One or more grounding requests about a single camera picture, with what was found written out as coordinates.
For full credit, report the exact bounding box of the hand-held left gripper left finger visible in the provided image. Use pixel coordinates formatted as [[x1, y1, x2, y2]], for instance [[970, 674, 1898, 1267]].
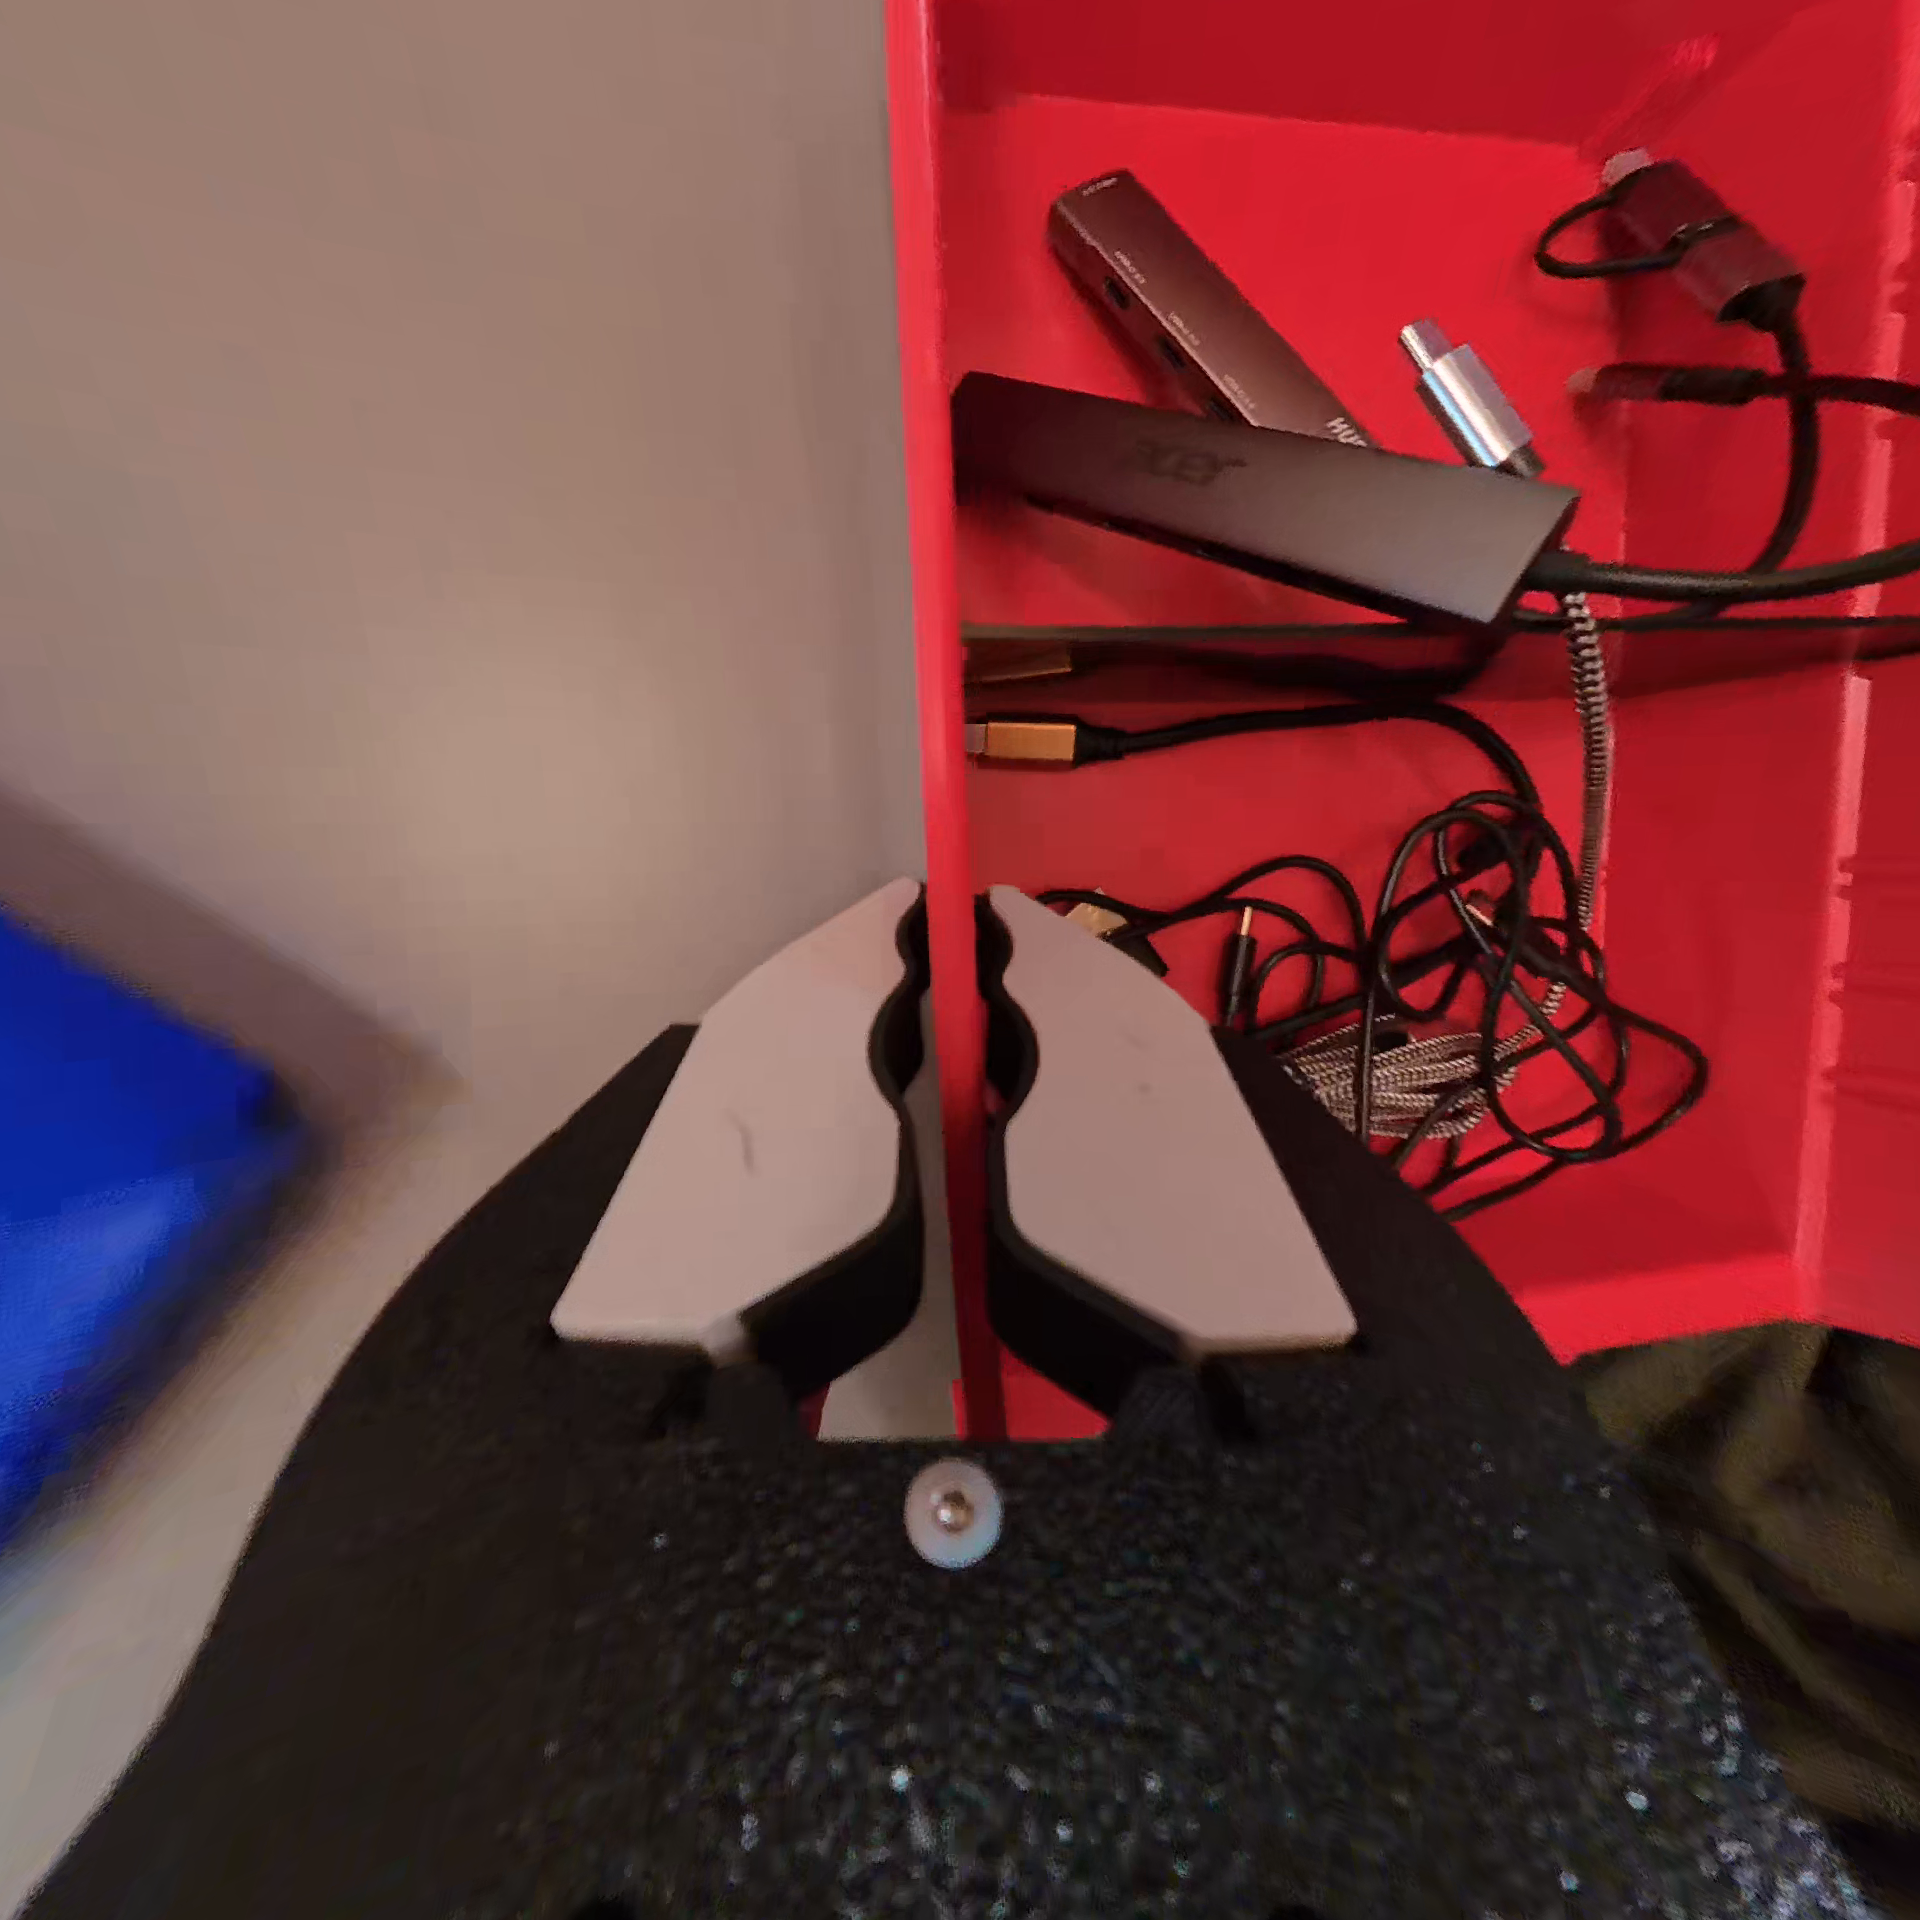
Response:
[[549, 879, 927, 1405]]

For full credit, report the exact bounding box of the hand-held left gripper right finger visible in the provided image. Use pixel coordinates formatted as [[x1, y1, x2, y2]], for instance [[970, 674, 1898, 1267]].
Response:
[[975, 885, 1361, 1420]]

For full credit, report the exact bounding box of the red plastic bin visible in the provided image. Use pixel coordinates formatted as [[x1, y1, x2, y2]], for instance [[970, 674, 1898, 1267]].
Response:
[[883, 0, 1920, 1445]]

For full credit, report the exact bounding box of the black usb hub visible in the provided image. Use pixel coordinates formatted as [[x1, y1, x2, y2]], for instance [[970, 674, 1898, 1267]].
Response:
[[949, 370, 1920, 633]]

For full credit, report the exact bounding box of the slim grey usb hub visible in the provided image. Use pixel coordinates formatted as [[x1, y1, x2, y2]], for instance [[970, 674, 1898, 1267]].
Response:
[[1044, 168, 1379, 452]]

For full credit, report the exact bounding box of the blue plastic bin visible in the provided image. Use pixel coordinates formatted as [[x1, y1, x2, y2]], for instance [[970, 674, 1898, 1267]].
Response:
[[0, 901, 305, 1547]]

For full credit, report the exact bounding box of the person's olive trouser leg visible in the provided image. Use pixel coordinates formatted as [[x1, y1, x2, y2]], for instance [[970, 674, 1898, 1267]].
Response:
[[1575, 1320, 1920, 1892]]

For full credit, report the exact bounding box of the black cable with gold plug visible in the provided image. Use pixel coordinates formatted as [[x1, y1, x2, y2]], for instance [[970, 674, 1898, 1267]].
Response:
[[964, 697, 1546, 842], [1036, 887, 1175, 981]]

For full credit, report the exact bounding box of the black cable tangle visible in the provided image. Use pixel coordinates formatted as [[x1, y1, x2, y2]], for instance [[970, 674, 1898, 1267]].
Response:
[[1036, 795, 1713, 1222]]

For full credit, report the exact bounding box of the braided cable with silver plug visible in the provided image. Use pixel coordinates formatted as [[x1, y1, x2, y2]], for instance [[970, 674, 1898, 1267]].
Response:
[[1275, 318, 1621, 1148]]

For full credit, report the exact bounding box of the black cable with copper plug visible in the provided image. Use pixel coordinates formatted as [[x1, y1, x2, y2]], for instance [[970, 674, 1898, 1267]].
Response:
[[1566, 361, 1920, 415]]

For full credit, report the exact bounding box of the dark adapter with black cable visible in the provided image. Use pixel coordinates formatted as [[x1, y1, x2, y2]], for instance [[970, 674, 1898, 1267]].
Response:
[[1534, 145, 1826, 572]]

